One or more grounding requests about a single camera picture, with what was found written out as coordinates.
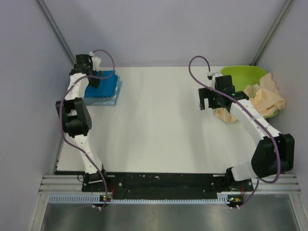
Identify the bright blue t shirt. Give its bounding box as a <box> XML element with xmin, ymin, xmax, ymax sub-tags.
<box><xmin>84</xmin><ymin>73</ymin><xmax>119</xmax><ymax>98</ymax></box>

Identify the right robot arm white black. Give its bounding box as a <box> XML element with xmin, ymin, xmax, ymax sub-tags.
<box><xmin>198</xmin><ymin>75</ymin><xmax>295</xmax><ymax>191</ymax></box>

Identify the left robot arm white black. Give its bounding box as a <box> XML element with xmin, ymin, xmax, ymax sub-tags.
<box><xmin>55</xmin><ymin>54</ymin><xmax>109</xmax><ymax>191</ymax></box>

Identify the green plastic bin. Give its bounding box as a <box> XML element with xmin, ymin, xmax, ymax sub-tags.
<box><xmin>220</xmin><ymin>65</ymin><xmax>279</xmax><ymax>120</ymax></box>

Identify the peach t shirt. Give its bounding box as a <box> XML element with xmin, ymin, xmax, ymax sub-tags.
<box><xmin>214</xmin><ymin>71</ymin><xmax>287</xmax><ymax>124</ymax></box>

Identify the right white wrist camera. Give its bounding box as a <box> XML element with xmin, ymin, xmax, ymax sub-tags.
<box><xmin>207</xmin><ymin>72</ymin><xmax>222</xmax><ymax>89</ymax></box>

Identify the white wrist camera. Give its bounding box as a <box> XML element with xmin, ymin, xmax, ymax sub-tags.
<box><xmin>207</xmin><ymin>72</ymin><xmax>222</xmax><ymax>89</ymax></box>
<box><xmin>89</xmin><ymin>51</ymin><xmax>102</xmax><ymax>71</ymax></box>

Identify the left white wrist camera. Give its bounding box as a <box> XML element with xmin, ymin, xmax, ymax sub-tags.
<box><xmin>89</xmin><ymin>51</ymin><xmax>102</xmax><ymax>71</ymax></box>

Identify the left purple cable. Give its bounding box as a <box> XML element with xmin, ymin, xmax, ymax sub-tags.
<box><xmin>59</xmin><ymin>49</ymin><xmax>116</xmax><ymax>210</ymax></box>

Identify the purple cable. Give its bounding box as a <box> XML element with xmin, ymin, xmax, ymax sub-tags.
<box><xmin>188</xmin><ymin>55</ymin><xmax>281</xmax><ymax>209</ymax></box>
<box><xmin>59</xmin><ymin>49</ymin><xmax>116</xmax><ymax>210</ymax></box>

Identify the right aluminium corner post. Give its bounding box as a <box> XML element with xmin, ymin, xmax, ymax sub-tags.
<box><xmin>250</xmin><ymin>0</ymin><xmax>295</xmax><ymax>66</ymax></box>

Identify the aluminium corner post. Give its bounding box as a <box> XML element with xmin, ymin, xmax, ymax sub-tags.
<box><xmin>36</xmin><ymin>0</ymin><xmax>76</xmax><ymax>65</ymax></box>
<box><xmin>250</xmin><ymin>0</ymin><xmax>295</xmax><ymax>66</ymax></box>

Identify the left aluminium corner post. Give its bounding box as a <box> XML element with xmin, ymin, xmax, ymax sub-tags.
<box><xmin>36</xmin><ymin>0</ymin><xmax>76</xmax><ymax>65</ymax></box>

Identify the light blue cable duct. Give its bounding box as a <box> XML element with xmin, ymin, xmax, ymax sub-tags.
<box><xmin>48</xmin><ymin>194</ymin><xmax>230</xmax><ymax>205</ymax></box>

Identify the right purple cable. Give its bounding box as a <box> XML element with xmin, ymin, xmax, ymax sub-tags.
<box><xmin>188</xmin><ymin>55</ymin><xmax>281</xmax><ymax>209</ymax></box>

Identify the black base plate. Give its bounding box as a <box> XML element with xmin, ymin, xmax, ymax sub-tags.
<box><xmin>82</xmin><ymin>172</ymin><xmax>253</xmax><ymax>199</ymax></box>

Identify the aluminium frame rail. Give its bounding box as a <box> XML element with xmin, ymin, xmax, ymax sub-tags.
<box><xmin>39</xmin><ymin>174</ymin><xmax>301</xmax><ymax>194</ymax></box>

